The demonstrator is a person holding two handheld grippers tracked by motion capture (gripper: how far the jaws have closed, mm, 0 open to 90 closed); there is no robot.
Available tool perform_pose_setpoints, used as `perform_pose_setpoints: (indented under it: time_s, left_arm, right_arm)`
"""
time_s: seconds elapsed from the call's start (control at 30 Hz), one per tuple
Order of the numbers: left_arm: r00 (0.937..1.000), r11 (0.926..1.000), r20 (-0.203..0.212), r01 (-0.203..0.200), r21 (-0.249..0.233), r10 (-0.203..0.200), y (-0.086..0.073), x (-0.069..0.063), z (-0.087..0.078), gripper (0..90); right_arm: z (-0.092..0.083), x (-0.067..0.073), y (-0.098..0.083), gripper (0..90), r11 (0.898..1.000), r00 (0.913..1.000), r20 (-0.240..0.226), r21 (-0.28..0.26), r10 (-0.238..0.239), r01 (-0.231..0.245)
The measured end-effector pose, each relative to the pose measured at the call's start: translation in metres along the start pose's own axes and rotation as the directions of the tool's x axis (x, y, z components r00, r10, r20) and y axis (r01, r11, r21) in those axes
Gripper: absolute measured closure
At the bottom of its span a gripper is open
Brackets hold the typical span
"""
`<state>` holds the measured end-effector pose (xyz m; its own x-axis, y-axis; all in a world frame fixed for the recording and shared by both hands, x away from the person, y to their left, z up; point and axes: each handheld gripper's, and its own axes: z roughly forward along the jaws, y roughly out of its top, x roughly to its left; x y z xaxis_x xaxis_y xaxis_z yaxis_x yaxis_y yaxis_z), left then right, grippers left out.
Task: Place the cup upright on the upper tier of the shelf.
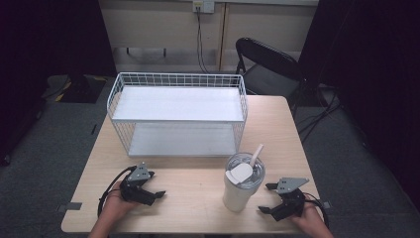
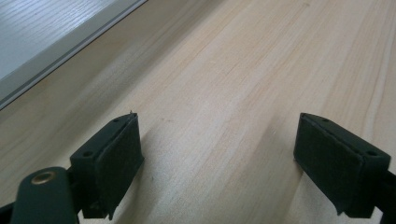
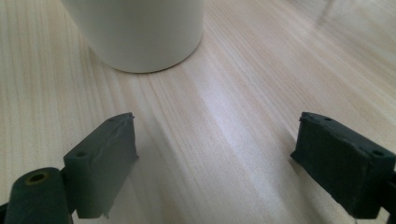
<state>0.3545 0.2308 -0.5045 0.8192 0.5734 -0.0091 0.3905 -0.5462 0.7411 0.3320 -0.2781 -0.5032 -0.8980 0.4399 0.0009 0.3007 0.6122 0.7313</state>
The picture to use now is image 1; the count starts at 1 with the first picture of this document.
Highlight black floor cables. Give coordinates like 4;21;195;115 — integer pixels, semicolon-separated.
296;86;345;144

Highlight white wall socket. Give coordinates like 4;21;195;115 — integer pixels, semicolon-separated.
192;0;216;15

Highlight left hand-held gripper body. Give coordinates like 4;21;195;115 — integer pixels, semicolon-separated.
119;162;157;207

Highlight person's right hand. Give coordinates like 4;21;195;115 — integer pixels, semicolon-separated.
289;193;327;230

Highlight black folding chair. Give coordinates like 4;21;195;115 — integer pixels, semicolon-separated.
234;37;311;101

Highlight white drinking straw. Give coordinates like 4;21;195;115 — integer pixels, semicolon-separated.
249;143;265;169

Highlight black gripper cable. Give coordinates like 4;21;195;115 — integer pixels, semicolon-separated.
96;165;138;218
302;191;331;229

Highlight black wall power cable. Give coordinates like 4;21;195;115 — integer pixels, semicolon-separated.
195;9;211;74

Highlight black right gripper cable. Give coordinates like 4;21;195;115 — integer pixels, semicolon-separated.
302;191;331;229

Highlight person's left hand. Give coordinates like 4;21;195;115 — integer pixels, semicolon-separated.
104;179;143;222

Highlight white tumbler cup with lid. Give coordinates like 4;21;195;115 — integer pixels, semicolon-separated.
222;152;266;213

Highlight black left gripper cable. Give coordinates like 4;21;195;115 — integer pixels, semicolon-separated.
96;165;138;218

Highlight black curtain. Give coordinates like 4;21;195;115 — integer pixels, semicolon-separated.
297;0;420;212
0;0;117;167

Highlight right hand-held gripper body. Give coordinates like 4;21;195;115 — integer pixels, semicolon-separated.
270;178;311;222

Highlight white wire shelf rack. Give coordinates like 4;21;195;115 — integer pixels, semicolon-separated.
106;71;249;158

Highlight grey tape strip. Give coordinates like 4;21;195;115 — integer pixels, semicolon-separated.
55;201;83;213

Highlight grey and yellow stand base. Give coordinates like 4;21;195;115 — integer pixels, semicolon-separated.
41;73;109;104

